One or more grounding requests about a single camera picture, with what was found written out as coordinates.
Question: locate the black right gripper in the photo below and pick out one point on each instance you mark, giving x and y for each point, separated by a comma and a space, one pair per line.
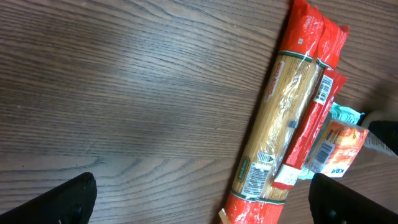
386, 131

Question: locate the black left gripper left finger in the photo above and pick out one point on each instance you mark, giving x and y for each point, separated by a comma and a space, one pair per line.
71, 202

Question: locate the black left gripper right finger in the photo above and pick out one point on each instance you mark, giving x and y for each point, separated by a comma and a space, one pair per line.
333, 203

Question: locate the green lid white jar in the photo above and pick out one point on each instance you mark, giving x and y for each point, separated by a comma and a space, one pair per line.
372, 141

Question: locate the small orange snack box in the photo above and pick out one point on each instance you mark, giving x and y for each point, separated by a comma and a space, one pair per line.
337, 148

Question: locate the teal orange snack packet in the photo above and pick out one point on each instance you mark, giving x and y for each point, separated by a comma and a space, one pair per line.
340, 113

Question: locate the long red orange spaghetti pack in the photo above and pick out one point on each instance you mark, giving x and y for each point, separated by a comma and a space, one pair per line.
307, 49

